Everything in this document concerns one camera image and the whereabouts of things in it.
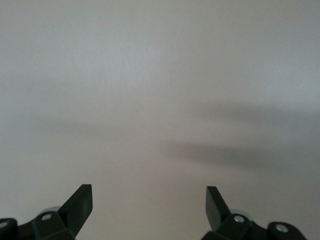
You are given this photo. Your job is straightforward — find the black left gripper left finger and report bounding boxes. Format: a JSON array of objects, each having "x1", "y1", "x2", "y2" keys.
[{"x1": 0, "y1": 184, "x2": 94, "y2": 240}]

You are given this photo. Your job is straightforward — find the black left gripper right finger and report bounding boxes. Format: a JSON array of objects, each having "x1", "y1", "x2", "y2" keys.
[{"x1": 201, "y1": 185, "x2": 305, "y2": 240}]

